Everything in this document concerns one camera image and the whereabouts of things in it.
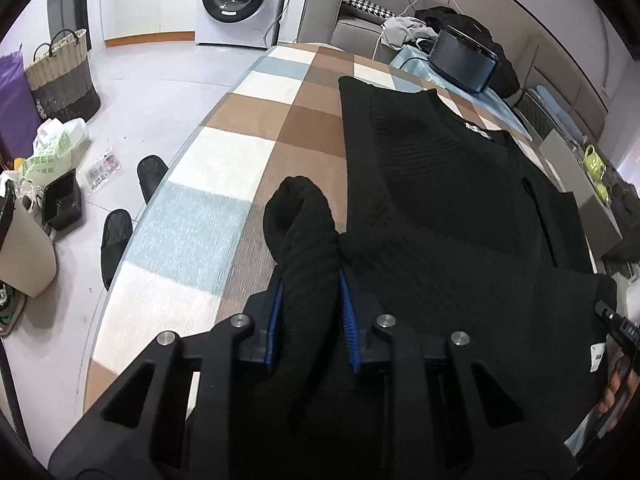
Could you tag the person's right hand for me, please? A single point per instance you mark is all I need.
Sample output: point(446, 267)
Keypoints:
point(616, 390)

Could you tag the woven laundry basket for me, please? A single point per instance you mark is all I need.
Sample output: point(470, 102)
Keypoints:
point(60, 80)

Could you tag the grey white clothes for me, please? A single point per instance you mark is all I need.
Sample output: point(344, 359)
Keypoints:
point(405, 30)

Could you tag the light blue checked cloth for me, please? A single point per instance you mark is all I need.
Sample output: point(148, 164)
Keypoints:
point(415, 67)

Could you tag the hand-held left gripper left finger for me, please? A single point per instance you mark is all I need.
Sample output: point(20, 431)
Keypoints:
point(274, 320)

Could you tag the dark clothes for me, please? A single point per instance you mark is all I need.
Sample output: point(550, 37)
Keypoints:
point(625, 200)

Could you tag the houndstooth pillow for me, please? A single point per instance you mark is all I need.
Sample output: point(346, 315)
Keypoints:
point(372, 7)

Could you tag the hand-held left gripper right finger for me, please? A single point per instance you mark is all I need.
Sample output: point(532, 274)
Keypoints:
point(350, 330)

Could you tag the blue bolster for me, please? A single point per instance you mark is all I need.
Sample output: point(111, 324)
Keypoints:
point(555, 110)

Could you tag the dark glass door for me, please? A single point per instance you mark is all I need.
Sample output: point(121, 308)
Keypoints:
point(70, 10)

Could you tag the cream bin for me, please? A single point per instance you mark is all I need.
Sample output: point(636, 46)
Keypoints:
point(25, 255)

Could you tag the white lower cabinets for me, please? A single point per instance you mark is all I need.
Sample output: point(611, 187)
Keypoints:
point(140, 0)

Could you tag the small clear packet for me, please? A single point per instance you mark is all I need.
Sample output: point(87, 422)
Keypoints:
point(100, 167)

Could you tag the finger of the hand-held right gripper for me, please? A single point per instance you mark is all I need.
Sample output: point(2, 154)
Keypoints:
point(605, 314)

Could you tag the black box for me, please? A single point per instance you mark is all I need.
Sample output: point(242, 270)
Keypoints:
point(62, 205)

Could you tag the grey sofa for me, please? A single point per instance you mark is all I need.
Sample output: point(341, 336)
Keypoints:
point(320, 20)

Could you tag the green white plastic bag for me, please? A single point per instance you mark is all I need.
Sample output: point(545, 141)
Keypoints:
point(50, 152)

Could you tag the black jacket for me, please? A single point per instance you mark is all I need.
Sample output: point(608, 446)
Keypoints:
point(505, 72)

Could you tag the black knit sweater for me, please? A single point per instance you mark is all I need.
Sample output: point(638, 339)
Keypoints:
point(450, 200)

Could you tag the checked tablecloth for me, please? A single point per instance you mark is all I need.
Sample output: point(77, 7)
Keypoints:
point(225, 160)

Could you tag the dark rice cooker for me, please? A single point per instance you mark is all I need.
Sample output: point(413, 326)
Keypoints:
point(462, 60)

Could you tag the purple bag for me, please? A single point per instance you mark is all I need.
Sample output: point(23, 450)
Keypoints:
point(12, 105)

